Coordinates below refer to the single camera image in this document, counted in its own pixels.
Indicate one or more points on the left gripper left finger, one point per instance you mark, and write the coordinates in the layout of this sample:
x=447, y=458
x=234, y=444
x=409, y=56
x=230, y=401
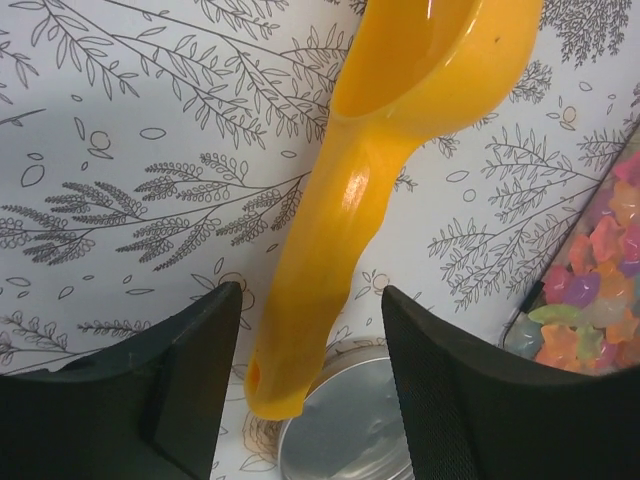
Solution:
x=149, y=407

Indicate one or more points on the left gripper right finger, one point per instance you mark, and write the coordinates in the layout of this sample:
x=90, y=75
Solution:
x=474, y=411

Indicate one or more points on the silver round jar lid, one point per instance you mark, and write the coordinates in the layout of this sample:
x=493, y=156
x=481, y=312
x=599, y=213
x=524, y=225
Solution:
x=351, y=427

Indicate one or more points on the clear compartment candy box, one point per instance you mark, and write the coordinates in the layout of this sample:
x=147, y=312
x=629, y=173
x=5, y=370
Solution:
x=583, y=314

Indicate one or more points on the yellow plastic scoop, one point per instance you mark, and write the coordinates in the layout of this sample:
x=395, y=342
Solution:
x=416, y=70

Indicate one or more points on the floral patterned table mat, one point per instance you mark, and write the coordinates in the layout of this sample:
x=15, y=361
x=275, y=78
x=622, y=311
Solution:
x=151, y=150

